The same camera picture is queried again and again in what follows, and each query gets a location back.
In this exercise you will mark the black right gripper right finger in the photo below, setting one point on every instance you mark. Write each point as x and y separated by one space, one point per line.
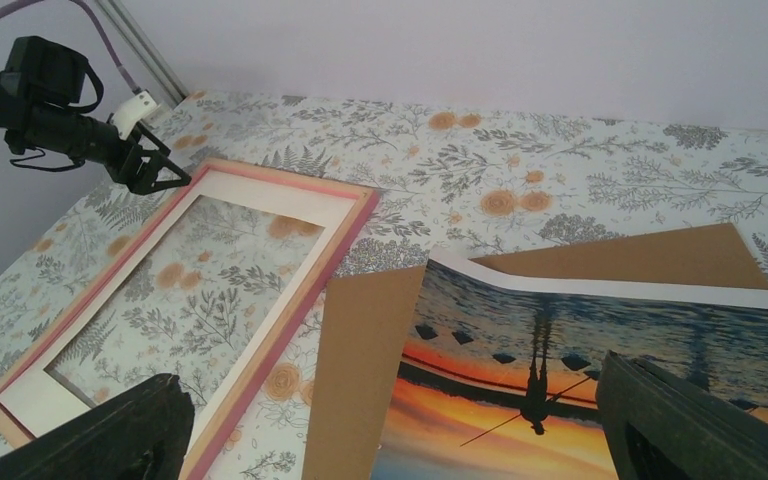
660 426

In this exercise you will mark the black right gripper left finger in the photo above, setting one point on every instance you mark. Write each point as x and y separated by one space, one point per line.
142 433

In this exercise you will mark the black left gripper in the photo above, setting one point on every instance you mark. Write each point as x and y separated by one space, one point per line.
130 163

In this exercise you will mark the white photo mat border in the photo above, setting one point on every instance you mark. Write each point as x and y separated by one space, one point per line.
209 289

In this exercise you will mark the pink wooden picture frame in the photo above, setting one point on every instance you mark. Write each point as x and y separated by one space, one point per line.
32 403

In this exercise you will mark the sunset landscape photo print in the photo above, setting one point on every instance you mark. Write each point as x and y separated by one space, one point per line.
498 373

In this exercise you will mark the brown cardboard backing board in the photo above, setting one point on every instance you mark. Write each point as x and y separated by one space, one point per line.
366 318

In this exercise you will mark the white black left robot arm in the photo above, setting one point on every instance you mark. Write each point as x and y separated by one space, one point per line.
40 112

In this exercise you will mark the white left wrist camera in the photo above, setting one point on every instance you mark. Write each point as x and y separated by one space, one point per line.
126 117

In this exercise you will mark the aluminium enclosure corner post left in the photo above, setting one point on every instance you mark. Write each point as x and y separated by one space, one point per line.
135 36

